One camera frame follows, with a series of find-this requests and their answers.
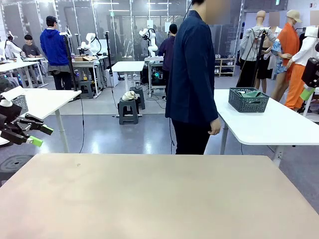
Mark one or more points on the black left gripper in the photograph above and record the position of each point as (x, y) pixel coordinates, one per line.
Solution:
(10, 114)

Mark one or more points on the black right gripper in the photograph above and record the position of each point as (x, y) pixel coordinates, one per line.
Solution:
(311, 72)

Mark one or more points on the grey plastic mesh basket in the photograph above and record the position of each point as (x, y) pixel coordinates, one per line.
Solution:
(249, 105)

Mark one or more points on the person's right forearm navy sleeve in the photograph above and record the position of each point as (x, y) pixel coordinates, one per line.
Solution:
(211, 104)

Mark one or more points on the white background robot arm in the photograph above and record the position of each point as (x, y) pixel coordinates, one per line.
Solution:
(91, 44)
(152, 44)
(11, 48)

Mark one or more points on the grey patterned storage basket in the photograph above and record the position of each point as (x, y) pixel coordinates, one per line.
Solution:
(21, 104)

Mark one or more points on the person's right hand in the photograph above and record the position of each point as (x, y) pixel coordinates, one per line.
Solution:
(215, 127)

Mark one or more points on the mannequin white top orange trousers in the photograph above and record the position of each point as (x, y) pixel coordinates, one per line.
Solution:
(296, 84)

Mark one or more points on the white table with white leg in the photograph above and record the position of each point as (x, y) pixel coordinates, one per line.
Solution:
(49, 99)

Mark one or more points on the mannequin white shirt black dress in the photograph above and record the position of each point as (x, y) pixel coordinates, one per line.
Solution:
(271, 63)

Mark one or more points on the bystander in dark clothes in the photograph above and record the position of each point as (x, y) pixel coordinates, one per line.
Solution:
(7, 85)

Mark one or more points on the mannequin with cap, orange vest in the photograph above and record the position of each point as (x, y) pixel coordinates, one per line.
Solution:
(289, 42)

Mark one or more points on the white table with rounded corners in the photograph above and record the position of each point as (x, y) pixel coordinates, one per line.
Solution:
(261, 124)

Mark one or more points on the black clothes rack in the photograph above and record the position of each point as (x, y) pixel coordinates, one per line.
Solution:
(301, 37)

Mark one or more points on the white office desk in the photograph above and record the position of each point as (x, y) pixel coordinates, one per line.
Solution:
(17, 65)

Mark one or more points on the grey plastic step stool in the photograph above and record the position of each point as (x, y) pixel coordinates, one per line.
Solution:
(128, 112)
(86, 89)
(142, 102)

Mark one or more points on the mannequin in grey shirt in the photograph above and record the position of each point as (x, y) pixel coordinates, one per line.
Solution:
(251, 42)

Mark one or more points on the seated person in dark shirt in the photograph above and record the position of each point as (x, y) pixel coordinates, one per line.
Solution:
(30, 49)

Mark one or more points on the white robot workbench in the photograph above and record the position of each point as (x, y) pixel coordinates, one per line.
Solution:
(82, 64)

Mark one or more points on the wooden shoe rack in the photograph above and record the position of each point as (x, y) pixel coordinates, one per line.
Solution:
(225, 66)

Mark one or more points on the person in blue hoodie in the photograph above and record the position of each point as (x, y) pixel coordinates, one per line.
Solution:
(54, 47)

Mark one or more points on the open cardboard box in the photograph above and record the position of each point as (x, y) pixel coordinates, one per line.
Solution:
(84, 58)

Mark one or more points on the white floor cabinet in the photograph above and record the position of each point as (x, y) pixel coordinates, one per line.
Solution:
(112, 78)

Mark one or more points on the beige cloth bundle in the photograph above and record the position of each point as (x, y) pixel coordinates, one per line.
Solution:
(130, 95)

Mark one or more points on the person in navy jacket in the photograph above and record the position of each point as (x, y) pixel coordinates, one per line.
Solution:
(192, 74)

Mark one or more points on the white workbench with computer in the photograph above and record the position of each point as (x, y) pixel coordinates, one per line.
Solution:
(154, 74)

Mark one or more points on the person in purple hoodie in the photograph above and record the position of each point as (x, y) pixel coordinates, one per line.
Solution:
(168, 49)

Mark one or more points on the white paper sign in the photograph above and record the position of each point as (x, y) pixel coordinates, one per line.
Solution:
(149, 25)
(167, 27)

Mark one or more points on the dark round base plate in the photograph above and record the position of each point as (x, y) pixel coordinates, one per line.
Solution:
(15, 164)

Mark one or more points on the black camera tripod pole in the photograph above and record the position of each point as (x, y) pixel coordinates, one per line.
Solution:
(71, 64)

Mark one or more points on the black camera stand pole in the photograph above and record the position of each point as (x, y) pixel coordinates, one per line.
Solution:
(109, 62)

